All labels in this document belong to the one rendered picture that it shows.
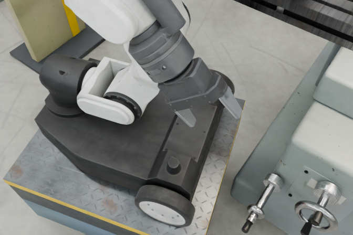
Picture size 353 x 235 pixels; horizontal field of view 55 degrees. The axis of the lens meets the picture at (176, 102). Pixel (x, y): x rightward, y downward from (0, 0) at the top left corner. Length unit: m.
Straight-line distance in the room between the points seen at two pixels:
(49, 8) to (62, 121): 1.06
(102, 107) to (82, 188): 0.36
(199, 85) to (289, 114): 1.27
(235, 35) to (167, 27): 1.93
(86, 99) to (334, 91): 0.76
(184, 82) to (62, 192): 0.89
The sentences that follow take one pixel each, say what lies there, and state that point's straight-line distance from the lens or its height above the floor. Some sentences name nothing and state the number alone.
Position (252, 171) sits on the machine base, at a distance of 1.59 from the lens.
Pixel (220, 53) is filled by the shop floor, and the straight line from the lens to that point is 2.30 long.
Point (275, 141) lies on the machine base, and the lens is 1.69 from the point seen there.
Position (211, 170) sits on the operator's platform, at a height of 0.40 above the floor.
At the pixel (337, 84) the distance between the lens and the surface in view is 1.06.
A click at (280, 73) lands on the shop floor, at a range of 2.25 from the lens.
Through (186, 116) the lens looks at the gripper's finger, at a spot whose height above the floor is 1.06.
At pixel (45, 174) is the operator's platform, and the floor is 0.40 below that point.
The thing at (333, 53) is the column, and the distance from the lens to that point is 1.81.
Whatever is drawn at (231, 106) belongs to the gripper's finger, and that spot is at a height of 1.13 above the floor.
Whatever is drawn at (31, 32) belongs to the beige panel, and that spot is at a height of 0.25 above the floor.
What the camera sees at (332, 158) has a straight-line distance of 1.04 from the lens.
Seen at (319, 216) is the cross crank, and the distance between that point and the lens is 1.00.
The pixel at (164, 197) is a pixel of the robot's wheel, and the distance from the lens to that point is 1.08.
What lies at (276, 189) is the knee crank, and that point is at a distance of 1.19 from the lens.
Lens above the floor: 1.60
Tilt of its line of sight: 53 degrees down
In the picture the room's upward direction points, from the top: straight up
